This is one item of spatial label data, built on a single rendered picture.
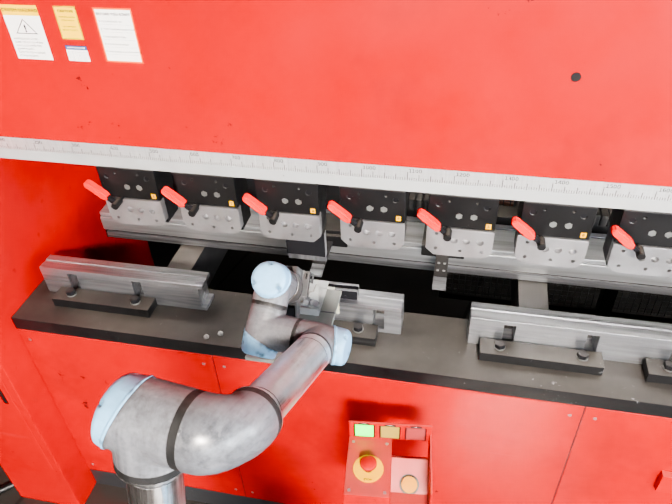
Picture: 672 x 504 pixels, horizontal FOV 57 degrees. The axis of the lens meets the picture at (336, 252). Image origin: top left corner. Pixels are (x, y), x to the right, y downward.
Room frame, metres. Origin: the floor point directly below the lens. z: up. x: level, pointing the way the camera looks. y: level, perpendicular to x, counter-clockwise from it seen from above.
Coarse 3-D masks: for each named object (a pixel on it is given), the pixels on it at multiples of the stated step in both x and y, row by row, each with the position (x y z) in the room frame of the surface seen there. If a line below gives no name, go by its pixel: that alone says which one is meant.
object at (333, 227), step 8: (328, 216) 1.48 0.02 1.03; (336, 216) 1.48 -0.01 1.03; (328, 224) 1.44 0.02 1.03; (336, 224) 1.44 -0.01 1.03; (328, 232) 1.42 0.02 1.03; (336, 232) 1.41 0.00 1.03; (328, 240) 1.41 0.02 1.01; (336, 240) 1.40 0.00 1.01; (328, 248) 1.37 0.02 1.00; (312, 264) 1.30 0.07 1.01; (320, 264) 1.30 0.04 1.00; (312, 272) 1.27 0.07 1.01; (320, 272) 1.27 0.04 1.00
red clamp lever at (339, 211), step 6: (330, 204) 1.14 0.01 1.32; (336, 204) 1.15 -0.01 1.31; (330, 210) 1.14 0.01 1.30; (336, 210) 1.13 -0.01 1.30; (342, 210) 1.14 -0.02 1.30; (342, 216) 1.13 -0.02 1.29; (348, 216) 1.13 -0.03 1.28; (348, 222) 1.13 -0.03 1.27; (354, 222) 1.13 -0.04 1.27; (360, 222) 1.14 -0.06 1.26; (354, 228) 1.12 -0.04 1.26; (360, 228) 1.12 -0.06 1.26
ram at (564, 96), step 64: (0, 0) 1.33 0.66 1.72; (64, 0) 1.30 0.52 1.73; (128, 0) 1.27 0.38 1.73; (192, 0) 1.24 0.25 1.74; (256, 0) 1.21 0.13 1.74; (320, 0) 1.18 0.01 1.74; (384, 0) 1.15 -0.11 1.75; (448, 0) 1.12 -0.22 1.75; (512, 0) 1.10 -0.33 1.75; (576, 0) 1.08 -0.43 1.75; (640, 0) 1.05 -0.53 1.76; (0, 64) 1.35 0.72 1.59; (64, 64) 1.31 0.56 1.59; (128, 64) 1.27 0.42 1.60; (192, 64) 1.24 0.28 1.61; (256, 64) 1.21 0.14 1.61; (320, 64) 1.18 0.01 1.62; (384, 64) 1.15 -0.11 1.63; (448, 64) 1.12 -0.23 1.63; (512, 64) 1.10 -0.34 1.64; (576, 64) 1.07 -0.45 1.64; (640, 64) 1.05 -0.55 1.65; (0, 128) 1.36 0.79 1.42; (64, 128) 1.32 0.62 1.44; (128, 128) 1.28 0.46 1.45; (192, 128) 1.25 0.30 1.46; (256, 128) 1.21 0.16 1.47; (320, 128) 1.18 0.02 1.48; (384, 128) 1.15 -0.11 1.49; (448, 128) 1.12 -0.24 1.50; (512, 128) 1.09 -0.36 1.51; (576, 128) 1.06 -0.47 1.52; (640, 128) 1.04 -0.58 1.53; (448, 192) 1.12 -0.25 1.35; (512, 192) 1.09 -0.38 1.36
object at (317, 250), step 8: (288, 240) 1.23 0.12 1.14; (296, 240) 1.23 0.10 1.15; (320, 240) 1.22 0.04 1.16; (288, 248) 1.24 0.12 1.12; (296, 248) 1.23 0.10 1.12; (304, 248) 1.23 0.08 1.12; (312, 248) 1.22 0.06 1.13; (320, 248) 1.22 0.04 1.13; (296, 256) 1.24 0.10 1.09; (304, 256) 1.24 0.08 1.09; (312, 256) 1.23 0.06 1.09; (320, 256) 1.22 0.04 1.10
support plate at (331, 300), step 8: (328, 296) 1.18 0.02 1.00; (336, 296) 1.18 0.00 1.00; (328, 304) 1.15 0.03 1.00; (336, 304) 1.15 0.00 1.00; (320, 312) 1.12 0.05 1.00; (312, 320) 1.09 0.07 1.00; (320, 320) 1.09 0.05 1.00; (328, 320) 1.09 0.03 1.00; (280, 352) 0.99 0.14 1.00; (256, 360) 0.98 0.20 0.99; (264, 360) 0.97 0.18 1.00; (272, 360) 0.97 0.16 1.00
